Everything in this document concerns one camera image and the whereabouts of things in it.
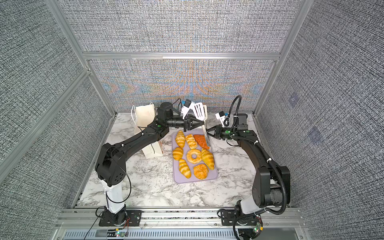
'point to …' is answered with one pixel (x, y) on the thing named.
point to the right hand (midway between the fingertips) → (206, 131)
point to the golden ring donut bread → (198, 156)
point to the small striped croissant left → (178, 153)
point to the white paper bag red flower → (144, 115)
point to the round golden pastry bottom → (201, 171)
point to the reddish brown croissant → (201, 139)
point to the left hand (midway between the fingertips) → (203, 123)
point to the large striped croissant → (207, 157)
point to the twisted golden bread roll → (192, 142)
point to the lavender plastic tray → (192, 157)
